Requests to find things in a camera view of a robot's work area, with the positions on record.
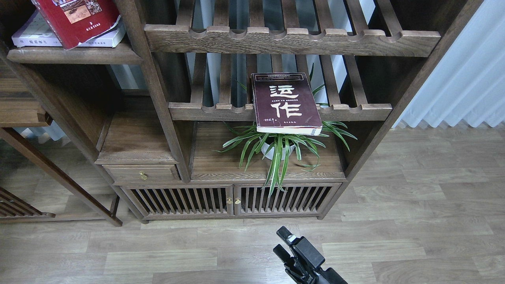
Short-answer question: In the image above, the green spider plant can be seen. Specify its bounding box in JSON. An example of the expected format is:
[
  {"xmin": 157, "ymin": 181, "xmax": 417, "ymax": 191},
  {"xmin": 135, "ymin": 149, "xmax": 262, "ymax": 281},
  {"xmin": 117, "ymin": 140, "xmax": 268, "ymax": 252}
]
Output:
[{"xmin": 222, "ymin": 113, "xmax": 354, "ymax": 192}]

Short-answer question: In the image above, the white plant pot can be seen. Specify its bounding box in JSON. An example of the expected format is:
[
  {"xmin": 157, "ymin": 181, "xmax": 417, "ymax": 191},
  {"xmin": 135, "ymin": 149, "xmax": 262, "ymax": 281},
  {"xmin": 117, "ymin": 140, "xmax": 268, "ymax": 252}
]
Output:
[{"xmin": 260, "ymin": 136, "xmax": 295, "ymax": 161}]

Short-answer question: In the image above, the slatted cabinet door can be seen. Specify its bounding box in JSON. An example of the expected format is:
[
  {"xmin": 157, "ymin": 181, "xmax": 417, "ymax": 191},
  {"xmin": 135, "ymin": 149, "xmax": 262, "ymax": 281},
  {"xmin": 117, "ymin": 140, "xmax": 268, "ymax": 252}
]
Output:
[
  {"xmin": 233, "ymin": 183, "xmax": 341, "ymax": 218},
  {"xmin": 122, "ymin": 185, "xmax": 234, "ymax": 220}
]

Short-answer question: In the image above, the white lavender book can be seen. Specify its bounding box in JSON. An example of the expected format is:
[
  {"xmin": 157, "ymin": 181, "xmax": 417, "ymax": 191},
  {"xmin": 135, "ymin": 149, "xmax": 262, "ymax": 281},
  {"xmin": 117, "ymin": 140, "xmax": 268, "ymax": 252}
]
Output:
[{"xmin": 11, "ymin": 10, "xmax": 126, "ymax": 47}]

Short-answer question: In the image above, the red cover book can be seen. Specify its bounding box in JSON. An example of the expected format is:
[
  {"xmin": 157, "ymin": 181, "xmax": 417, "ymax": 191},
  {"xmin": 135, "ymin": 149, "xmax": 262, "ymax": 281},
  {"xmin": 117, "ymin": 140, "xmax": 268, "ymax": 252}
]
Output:
[{"xmin": 32, "ymin": 0, "xmax": 121, "ymax": 50}]

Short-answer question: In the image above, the left slatted cabinet door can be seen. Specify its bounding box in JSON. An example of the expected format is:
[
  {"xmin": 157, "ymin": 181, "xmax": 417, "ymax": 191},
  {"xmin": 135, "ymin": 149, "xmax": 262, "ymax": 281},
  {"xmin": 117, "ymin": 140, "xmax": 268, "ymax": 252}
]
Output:
[{"xmin": 122, "ymin": 185, "xmax": 234, "ymax": 220}]

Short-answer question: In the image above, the small wooden drawer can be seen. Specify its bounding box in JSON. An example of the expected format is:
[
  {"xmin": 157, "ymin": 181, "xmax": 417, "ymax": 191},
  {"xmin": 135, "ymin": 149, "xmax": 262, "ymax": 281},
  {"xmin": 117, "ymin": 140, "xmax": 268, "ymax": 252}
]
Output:
[{"xmin": 103, "ymin": 164, "xmax": 179, "ymax": 186}]

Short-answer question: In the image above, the dark wooden bookshelf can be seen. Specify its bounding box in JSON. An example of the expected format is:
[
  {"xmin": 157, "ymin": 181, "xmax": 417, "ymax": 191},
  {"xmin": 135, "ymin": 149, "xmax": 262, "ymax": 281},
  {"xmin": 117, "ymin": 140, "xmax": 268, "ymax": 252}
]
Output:
[{"xmin": 1, "ymin": 0, "xmax": 482, "ymax": 223}]

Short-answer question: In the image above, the white curtain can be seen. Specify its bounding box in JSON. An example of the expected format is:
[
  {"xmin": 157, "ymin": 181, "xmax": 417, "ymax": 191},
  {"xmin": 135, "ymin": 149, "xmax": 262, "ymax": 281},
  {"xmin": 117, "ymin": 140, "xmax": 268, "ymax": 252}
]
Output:
[{"xmin": 391, "ymin": 0, "xmax": 505, "ymax": 129}]

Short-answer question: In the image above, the dark maroon book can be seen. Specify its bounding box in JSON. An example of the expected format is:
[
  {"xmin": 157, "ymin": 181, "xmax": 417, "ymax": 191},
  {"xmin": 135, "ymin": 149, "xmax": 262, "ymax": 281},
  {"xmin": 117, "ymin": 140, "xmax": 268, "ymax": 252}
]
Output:
[{"xmin": 251, "ymin": 72, "xmax": 322, "ymax": 136}]

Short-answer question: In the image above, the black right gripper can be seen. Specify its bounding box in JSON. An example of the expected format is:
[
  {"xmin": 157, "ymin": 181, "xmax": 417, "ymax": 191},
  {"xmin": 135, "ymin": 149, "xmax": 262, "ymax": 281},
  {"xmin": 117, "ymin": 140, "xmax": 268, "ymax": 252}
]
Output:
[{"xmin": 273, "ymin": 226, "xmax": 347, "ymax": 284}]

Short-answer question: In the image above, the right slatted cabinet door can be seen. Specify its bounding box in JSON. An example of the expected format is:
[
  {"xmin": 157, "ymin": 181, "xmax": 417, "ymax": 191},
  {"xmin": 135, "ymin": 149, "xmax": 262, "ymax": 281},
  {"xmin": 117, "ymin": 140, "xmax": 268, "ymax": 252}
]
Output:
[{"xmin": 233, "ymin": 183, "xmax": 341, "ymax": 218}]

